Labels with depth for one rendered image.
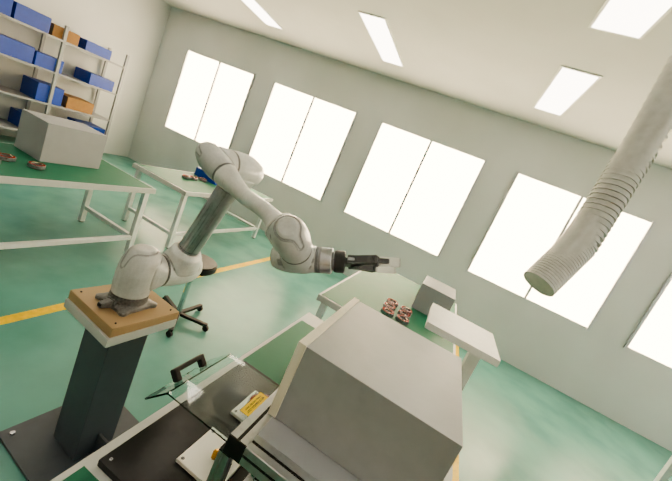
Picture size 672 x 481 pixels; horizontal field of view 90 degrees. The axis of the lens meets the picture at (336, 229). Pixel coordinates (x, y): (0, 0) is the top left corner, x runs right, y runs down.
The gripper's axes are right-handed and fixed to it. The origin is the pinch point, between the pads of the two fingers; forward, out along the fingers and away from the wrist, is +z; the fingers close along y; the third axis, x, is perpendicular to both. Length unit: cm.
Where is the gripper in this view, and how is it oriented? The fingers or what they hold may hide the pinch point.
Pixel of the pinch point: (394, 266)
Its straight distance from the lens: 113.5
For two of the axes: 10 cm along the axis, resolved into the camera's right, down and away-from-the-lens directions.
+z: 9.9, 0.8, -0.8
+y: 0.6, 2.7, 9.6
